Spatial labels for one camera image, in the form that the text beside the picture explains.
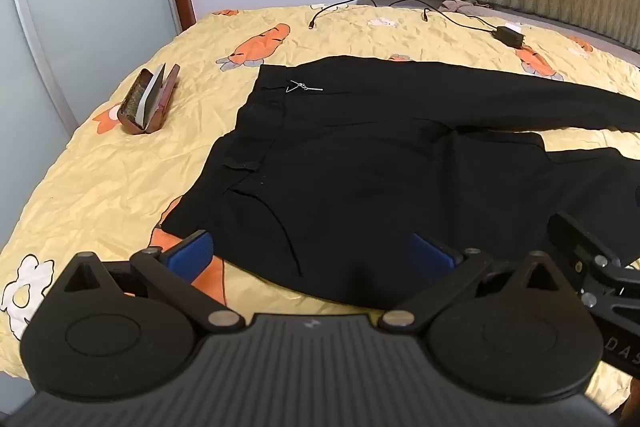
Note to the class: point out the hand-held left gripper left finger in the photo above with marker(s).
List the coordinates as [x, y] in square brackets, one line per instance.
[192, 253]

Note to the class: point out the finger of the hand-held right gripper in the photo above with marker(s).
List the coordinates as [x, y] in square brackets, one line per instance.
[567, 229]

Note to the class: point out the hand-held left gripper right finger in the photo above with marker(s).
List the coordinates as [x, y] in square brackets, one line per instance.
[429, 254]

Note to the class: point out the black pants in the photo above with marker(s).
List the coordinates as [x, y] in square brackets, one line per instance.
[350, 182]

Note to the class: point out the yellow carrot print bedsheet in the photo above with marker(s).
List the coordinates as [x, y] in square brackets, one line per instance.
[100, 182]

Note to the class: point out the brown glasses case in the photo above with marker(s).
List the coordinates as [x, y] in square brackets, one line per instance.
[131, 114]

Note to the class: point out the black power adapter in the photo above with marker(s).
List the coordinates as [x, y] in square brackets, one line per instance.
[507, 37]

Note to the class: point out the beige cloth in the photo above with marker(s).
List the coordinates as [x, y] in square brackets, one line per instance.
[457, 5]

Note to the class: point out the frosted glass door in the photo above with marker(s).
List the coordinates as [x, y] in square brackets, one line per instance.
[90, 7]

